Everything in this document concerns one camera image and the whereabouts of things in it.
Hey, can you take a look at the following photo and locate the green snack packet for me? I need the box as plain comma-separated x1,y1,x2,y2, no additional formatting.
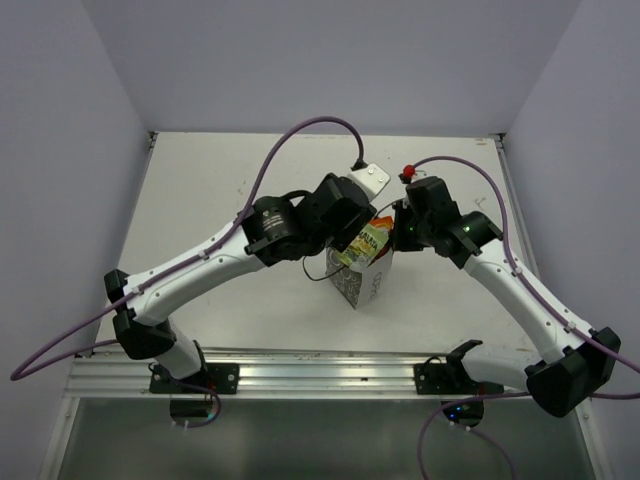
336,224,389,272

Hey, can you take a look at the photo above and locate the white coffee paper bag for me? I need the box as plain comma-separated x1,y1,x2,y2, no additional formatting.
301,199,394,311

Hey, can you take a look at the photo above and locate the orange Fox's candy bag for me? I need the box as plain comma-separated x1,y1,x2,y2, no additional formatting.
370,216,394,237

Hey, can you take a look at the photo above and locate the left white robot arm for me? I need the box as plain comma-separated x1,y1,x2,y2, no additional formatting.
104,173,384,393

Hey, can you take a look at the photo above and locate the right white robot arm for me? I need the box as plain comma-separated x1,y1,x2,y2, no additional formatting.
393,176,621,418

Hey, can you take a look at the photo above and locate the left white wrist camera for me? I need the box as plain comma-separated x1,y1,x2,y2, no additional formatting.
347,163,391,201

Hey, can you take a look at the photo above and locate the red cable connector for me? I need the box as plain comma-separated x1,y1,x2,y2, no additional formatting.
401,164,416,182

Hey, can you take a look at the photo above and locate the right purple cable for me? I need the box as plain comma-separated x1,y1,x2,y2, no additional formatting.
409,156,640,480

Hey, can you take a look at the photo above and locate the purple cable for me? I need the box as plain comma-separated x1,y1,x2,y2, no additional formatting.
409,156,640,480
10,116,366,429

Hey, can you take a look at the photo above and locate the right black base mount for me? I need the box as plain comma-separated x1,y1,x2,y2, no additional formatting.
413,357,505,395

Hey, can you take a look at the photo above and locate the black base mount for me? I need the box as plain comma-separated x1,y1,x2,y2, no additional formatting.
413,357,505,395
148,362,240,395

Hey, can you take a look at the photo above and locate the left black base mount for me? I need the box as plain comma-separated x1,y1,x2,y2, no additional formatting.
148,362,240,395

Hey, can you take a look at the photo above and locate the aluminium mounting rail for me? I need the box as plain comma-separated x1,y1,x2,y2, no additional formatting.
63,347,536,401

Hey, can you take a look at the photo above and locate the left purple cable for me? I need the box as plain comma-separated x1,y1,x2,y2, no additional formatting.
10,116,366,429

